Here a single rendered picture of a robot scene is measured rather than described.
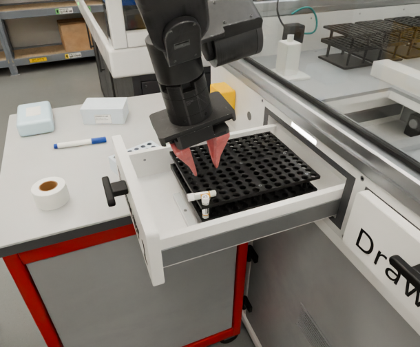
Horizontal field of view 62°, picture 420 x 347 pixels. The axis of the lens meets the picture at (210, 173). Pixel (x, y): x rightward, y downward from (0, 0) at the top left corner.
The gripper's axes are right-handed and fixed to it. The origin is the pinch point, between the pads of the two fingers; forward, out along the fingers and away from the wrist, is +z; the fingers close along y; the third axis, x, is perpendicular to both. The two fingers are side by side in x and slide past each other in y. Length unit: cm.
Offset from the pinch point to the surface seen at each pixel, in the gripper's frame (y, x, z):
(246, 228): -2.9, 5.6, 10.5
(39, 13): 58, -363, 49
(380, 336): -18.6, 20.9, 32.5
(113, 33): 3, -87, 5
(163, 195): 7.3, -10.7, 12.5
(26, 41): 90, -409, 81
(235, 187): -4.3, -1.2, 8.0
